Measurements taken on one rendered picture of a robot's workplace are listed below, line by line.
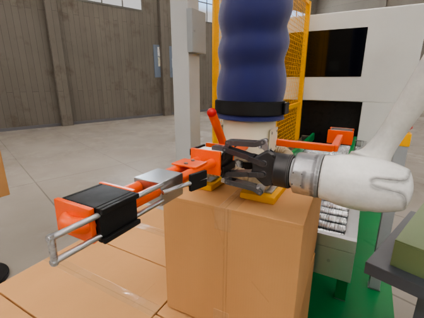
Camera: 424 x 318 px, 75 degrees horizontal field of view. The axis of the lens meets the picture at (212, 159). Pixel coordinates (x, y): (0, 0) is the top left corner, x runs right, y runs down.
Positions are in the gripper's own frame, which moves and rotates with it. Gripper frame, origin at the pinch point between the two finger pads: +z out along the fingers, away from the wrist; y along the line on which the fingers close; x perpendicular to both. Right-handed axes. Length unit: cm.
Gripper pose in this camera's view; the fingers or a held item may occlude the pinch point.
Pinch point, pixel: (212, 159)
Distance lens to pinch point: 69.6
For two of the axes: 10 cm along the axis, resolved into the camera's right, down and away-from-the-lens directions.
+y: 0.0, 9.6, 2.8
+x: 4.9, -2.4, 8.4
